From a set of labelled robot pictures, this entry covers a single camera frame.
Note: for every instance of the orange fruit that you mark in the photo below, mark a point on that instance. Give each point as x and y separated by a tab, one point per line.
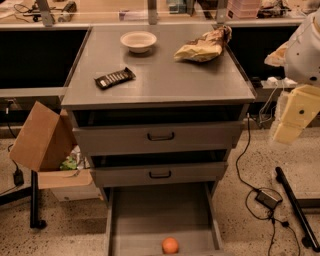
170	245

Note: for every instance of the white power strip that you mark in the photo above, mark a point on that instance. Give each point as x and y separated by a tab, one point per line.
288	82

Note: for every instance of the black table leg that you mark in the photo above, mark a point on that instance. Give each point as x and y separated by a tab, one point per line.
32	192
309	240

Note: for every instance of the white paper bowl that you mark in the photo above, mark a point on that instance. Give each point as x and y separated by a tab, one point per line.
138	41

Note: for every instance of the grey drawer cabinet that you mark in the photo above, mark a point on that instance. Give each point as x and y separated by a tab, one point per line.
164	91

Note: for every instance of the black snack bar wrapper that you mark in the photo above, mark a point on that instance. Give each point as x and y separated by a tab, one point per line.
114	78

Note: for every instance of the pink plastic bin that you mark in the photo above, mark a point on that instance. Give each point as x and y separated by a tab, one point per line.
243	9

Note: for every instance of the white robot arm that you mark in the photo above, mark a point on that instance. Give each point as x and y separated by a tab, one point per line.
300	58

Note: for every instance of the brown cardboard box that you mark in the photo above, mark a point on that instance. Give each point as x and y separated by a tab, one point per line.
43	144

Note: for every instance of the green snack packet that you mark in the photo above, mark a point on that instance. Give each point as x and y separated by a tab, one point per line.
69	164

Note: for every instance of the black power adapter brick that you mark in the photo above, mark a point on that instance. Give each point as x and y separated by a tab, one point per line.
267	200

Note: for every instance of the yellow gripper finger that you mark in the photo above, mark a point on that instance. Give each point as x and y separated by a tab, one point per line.
294	112
277	57

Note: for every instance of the black table leg left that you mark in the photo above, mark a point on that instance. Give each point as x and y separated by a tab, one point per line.
32	192

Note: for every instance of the grey bottom drawer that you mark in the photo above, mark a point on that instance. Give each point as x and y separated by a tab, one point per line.
139	218

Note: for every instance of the yellow brown chip bag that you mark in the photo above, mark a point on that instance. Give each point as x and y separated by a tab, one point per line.
205	48

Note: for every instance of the white plug adapter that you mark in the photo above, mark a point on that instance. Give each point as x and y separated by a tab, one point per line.
272	80

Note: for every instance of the black plug adapter left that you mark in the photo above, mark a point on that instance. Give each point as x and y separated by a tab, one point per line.
18	178

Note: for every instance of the black table leg right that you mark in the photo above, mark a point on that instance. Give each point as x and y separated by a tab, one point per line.
309	240

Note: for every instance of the grey top drawer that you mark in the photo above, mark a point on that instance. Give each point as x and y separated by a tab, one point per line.
159	138

